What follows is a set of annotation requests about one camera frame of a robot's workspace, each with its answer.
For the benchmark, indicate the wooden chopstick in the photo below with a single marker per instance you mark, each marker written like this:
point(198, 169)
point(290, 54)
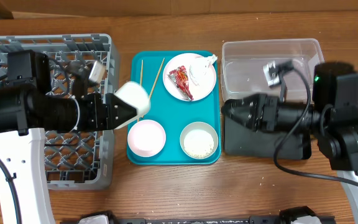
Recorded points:
point(156, 79)
point(141, 72)

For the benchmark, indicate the black tray bin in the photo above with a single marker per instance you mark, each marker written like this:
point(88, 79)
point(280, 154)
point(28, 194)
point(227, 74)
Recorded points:
point(247, 143)

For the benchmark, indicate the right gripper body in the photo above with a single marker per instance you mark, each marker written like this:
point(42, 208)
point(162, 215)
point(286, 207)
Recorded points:
point(263, 112)

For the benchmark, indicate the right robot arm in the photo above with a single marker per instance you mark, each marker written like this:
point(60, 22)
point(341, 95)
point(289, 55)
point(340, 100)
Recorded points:
point(330, 114)

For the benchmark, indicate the clear plastic bin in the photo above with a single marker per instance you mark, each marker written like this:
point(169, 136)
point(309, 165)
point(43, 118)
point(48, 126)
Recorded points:
point(243, 61)

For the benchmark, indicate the white napkin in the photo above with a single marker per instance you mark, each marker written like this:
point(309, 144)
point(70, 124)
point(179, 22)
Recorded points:
point(199, 67)

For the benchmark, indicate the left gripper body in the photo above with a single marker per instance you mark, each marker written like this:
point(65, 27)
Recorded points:
point(90, 117)

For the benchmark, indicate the white round plate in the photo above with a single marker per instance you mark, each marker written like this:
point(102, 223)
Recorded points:
point(206, 86)

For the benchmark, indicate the grey dishwasher rack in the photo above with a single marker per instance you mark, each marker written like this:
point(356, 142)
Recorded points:
point(74, 161)

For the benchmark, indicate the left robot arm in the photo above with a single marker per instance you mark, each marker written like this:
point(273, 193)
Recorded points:
point(28, 109)

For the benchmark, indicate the white paper cup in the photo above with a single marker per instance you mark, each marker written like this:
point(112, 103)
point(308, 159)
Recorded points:
point(135, 95)

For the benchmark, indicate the small pink bowl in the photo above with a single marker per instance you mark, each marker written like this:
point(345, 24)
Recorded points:
point(146, 138)

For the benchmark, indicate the right wooden chopstick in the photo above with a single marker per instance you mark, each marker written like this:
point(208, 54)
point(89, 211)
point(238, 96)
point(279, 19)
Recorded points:
point(156, 79)

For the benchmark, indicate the teal plastic tray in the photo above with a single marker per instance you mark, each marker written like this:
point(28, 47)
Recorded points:
point(173, 114)

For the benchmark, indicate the grey bowl of rice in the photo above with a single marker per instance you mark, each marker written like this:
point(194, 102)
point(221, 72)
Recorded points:
point(199, 140)

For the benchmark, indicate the red snack wrapper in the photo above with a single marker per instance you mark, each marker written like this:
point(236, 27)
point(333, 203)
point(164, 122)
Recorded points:
point(180, 78)

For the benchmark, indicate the left wooden chopstick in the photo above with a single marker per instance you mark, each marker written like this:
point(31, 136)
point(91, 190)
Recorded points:
point(141, 72)

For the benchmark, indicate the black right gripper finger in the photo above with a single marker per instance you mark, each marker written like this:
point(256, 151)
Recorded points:
point(249, 121)
point(244, 107)

